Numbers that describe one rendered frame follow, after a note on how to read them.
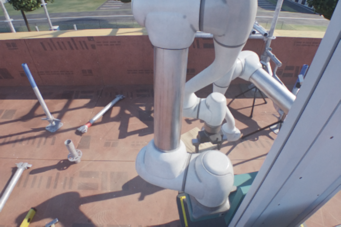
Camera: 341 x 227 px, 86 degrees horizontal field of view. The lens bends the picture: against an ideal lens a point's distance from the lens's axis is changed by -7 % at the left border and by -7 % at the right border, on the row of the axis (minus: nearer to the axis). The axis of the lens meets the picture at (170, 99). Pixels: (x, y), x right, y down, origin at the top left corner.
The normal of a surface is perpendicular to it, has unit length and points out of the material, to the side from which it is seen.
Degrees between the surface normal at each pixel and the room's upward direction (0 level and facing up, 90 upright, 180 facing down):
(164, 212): 0
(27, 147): 0
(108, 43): 90
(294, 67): 90
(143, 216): 0
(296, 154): 90
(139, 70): 90
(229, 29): 112
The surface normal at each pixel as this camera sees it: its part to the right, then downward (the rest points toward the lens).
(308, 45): 0.00, 0.62
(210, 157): 0.16, -0.74
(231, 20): -0.32, 0.82
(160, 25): -0.37, 0.51
